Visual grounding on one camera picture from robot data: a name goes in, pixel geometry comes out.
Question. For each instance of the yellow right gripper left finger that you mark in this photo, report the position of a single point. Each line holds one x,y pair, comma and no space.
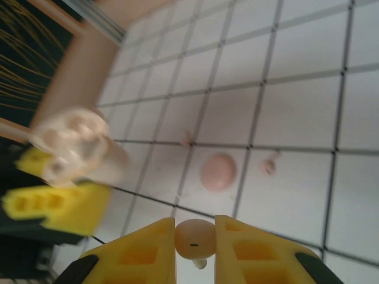
133,260

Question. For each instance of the pink round dome cap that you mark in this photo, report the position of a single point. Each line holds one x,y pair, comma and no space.
219,173

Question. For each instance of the aluminium corner post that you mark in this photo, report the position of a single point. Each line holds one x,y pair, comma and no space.
100,23

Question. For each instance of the small pink earbud piece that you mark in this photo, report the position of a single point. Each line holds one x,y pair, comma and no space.
186,141

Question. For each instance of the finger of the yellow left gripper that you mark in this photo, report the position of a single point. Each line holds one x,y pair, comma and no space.
32,162
77,210

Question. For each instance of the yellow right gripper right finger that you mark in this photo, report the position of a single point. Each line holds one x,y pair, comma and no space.
257,260

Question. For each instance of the pink earbud charging case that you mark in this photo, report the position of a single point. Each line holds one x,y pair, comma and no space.
80,142

